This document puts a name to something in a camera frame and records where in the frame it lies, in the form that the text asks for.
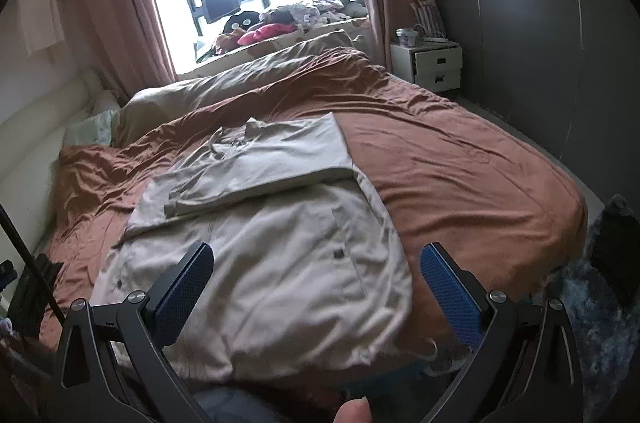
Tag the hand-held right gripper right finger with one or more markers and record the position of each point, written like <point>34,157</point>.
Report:
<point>450,298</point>

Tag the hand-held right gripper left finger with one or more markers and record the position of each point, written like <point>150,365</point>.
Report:
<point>182,298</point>

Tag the beige zip jacket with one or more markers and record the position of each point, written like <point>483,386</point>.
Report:
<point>290,253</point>

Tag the pile of light clothes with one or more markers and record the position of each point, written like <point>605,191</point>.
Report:
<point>310,10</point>

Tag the person's right hand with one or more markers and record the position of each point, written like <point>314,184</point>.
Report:
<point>354,410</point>

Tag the grey shaggy rug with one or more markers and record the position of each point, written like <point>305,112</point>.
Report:
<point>580,293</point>

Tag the brown duvet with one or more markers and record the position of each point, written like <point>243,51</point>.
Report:
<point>450,163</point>

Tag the black bag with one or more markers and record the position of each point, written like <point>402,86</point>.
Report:
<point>32,298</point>

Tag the black cloth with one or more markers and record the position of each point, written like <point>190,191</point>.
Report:
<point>617,253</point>

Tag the light patterned pillow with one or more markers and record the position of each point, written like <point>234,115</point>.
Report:
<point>92,130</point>

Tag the beige duvet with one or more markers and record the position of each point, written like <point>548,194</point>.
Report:
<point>200,93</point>

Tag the cream padded headboard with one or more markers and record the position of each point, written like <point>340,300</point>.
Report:
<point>30,138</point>

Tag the white nightstand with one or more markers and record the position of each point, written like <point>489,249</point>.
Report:
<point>430,63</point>

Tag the patterned cup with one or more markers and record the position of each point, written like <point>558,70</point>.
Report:
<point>407,37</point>

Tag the grey wardrobe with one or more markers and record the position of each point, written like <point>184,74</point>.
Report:
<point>525,43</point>

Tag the pink plush toy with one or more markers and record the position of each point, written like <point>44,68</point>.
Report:
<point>265,33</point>

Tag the striped box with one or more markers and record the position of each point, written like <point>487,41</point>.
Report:
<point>427,20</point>

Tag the black plush toy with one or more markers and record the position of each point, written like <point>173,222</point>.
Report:
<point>240,25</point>

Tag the cream hanging cloth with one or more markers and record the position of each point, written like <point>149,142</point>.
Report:
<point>42,8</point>

